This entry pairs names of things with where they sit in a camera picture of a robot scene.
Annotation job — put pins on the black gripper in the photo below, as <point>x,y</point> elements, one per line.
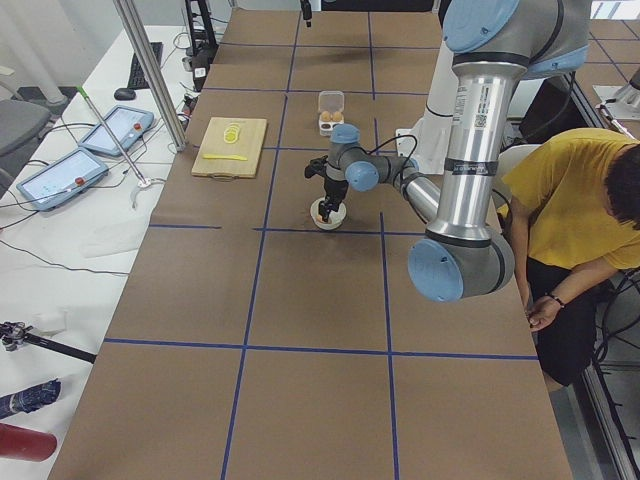
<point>333,188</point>

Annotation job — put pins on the clear plastic egg box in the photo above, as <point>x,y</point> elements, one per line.
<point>332,101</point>

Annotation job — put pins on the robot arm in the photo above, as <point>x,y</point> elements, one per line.
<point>491,46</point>

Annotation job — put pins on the person's hand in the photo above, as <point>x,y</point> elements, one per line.
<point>543,313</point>

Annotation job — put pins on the white bowl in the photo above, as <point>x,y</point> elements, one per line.
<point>335,218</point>

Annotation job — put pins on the bamboo cutting board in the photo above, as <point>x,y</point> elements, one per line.
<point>250,143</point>

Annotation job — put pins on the lemon slice one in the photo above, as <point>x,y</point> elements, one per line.
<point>231,136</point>

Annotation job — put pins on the yellow plastic knife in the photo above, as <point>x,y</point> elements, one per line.
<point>231,157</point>

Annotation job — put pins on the blue teach pendant far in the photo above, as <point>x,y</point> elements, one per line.
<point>127,124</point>

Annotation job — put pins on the blue teach pendant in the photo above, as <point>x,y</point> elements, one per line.
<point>127,124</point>
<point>62,180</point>

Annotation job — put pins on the black computer mouse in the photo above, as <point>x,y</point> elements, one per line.
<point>124,94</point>

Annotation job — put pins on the person in yellow shirt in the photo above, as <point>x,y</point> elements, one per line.
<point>572,223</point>

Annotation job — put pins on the blue teach pendant near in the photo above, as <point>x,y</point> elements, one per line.
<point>62,180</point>

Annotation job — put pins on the white foam block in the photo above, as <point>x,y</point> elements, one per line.
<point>51,323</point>

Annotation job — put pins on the grey office chair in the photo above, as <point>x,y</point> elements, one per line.
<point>22,124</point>

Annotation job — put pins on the black tripod stick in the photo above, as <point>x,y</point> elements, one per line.
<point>15,334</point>

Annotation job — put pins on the folded blue umbrella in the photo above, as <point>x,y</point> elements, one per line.
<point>30,399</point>

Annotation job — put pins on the red cylinder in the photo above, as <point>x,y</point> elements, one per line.
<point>19,443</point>

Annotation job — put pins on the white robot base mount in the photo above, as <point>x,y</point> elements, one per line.
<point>427,149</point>

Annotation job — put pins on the green handled metal rod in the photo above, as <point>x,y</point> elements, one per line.
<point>143,181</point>

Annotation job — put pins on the aluminium frame post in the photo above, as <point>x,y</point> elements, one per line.
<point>136,32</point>

